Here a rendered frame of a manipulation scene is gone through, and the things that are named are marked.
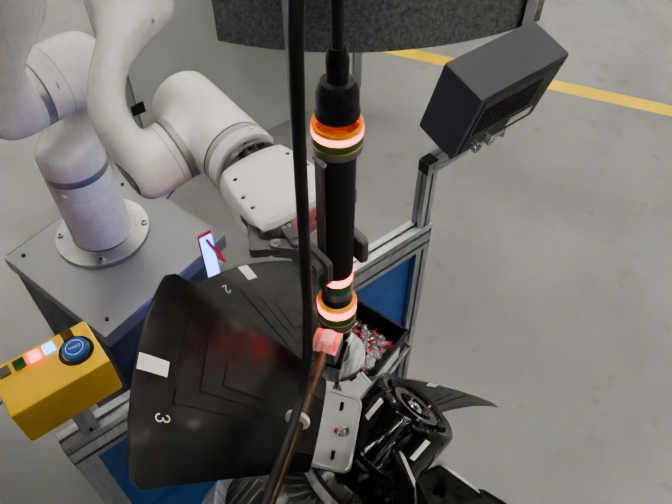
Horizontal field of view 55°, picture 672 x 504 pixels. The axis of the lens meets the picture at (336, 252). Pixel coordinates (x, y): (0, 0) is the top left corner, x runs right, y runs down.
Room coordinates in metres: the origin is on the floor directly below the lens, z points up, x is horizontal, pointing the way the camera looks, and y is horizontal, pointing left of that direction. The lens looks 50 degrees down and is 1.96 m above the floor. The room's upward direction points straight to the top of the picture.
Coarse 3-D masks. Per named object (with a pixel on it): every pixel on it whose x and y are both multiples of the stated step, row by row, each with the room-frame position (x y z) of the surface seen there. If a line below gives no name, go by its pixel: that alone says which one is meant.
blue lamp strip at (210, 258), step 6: (210, 234) 0.69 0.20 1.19; (204, 240) 0.68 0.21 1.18; (210, 240) 0.69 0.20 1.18; (204, 246) 0.68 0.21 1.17; (204, 252) 0.68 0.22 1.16; (210, 252) 0.69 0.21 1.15; (204, 258) 0.68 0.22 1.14; (210, 258) 0.69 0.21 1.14; (216, 258) 0.69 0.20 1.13; (210, 264) 0.69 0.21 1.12; (216, 264) 0.69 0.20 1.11; (210, 270) 0.68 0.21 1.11; (216, 270) 0.69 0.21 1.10; (210, 276) 0.68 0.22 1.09
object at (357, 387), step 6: (360, 372) 0.44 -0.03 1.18; (360, 378) 0.43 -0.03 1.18; (366, 378) 0.43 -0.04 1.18; (330, 384) 0.42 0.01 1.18; (342, 384) 0.42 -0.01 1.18; (348, 384) 0.42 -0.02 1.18; (354, 384) 0.42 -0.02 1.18; (360, 384) 0.42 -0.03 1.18; (366, 384) 0.42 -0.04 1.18; (342, 390) 0.42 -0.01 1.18; (348, 390) 0.42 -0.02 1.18; (354, 390) 0.42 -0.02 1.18; (360, 390) 0.42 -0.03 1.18
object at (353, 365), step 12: (336, 336) 0.38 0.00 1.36; (324, 348) 0.37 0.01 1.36; (336, 348) 0.37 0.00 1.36; (360, 348) 0.42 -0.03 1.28; (312, 360) 0.37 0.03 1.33; (336, 360) 0.36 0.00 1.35; (348, 360) 0.41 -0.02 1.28; (360, 360) 0.41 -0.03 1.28; (324, 372) 0.38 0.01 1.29; (336, 372) 0.38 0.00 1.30; (348, 372) 0.39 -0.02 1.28
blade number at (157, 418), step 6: (156, 408) 0.28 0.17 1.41; (162, 408) 0.28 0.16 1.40; (156, 414) 0.27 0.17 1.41; (162, 414) 0.27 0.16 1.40; (168, 414) 0.28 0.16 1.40; (174, 414) 0.28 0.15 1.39; (150, 420) 0.26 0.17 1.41; (156, 420) 0.27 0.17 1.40; (162, 420) 0.27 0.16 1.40; (168, 420) 0.27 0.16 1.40; (174, 420) 0.27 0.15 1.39; (150, 426) 0.26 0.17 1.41; (156, 426) 0.26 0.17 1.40; (162, 426) 0.26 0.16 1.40; (168, 426) 0.26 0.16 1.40; (174, 426) 0.27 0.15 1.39
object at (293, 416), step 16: (288, 0) 0.34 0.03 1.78; (304, 0) 0.34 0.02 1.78; (336, 0) 0.41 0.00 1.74; (288, 16) 0.34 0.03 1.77; (304, 16) 0.34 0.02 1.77; (336, 16) 0.41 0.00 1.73; (288, 32) 0.34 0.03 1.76; (336, 32) 0.41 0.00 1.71; (288, 48) 0.34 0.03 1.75; (336, 48) 0.41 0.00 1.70; (304, 80) 0.33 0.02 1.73; (304, 96) 0.33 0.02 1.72; (304, 112) 0.33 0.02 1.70; (304, 128) 0.33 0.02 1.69; (304, 144) 0.33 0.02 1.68; (304, 160) 0.33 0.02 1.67; (304, 176) 0.33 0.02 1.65; (304, 192) 0.33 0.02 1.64; (304, 208) 0.33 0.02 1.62; (304, 224) 0.33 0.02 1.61; (304, 240) 0.33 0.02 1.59; (304, 256) 0.33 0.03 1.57; (304, 272) 0.33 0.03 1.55; (304, 288) 0.33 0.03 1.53; (304, 304) 0.33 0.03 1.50; (304, 320) 0.33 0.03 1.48; (304, 336) 0.33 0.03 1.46; (304, 352) 0.32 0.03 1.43; (304, 368) 0.32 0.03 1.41; (304, 384) 0.31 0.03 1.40; (304, 400) 0.30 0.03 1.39; (288, 416) 0.29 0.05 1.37; (304, 416) 0.28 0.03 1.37; (288, 432) 0.27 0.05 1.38; (288, 448) 0.25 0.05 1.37; (272, 480) 0.22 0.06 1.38; (272, 496) 0.21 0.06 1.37
